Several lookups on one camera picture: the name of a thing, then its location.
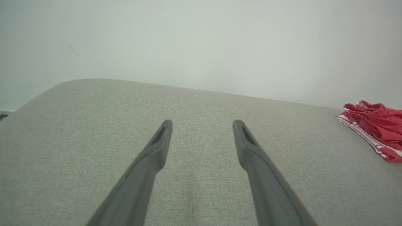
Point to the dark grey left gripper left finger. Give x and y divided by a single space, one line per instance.
132 201

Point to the red and white Bulls jersey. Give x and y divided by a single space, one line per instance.
389 153

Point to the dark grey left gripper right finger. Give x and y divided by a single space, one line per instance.
273 201

